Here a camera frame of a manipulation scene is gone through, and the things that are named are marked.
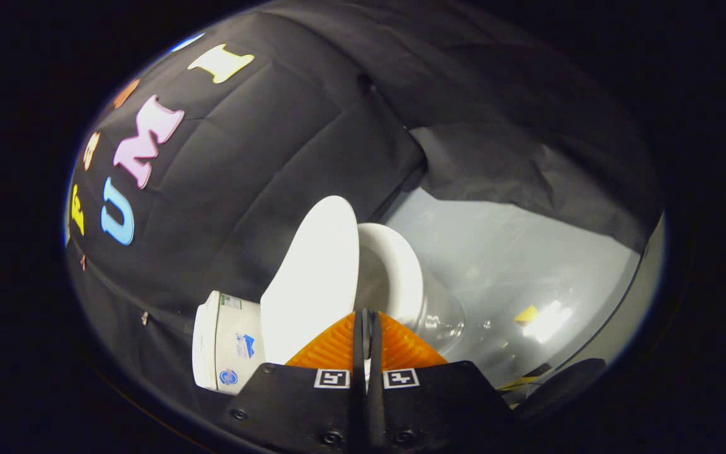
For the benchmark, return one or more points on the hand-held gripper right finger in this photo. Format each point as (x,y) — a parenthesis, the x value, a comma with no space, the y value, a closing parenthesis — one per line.
(426,410)

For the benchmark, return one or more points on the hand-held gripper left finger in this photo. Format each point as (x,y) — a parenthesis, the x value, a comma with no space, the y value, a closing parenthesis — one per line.
(312,410)

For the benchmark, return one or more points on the yellow black striped floor tape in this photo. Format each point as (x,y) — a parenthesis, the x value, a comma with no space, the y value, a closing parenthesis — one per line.
(525,378)

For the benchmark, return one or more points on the dark cloth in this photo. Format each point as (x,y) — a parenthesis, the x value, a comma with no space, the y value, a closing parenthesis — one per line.
(558,388)

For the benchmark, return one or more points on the yellow floor tape piece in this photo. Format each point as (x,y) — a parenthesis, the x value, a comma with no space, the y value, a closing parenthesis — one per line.
(526,314)

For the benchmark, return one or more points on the black backdrop cloth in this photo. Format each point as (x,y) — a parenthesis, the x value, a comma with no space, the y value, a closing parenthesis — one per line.
(262,157)

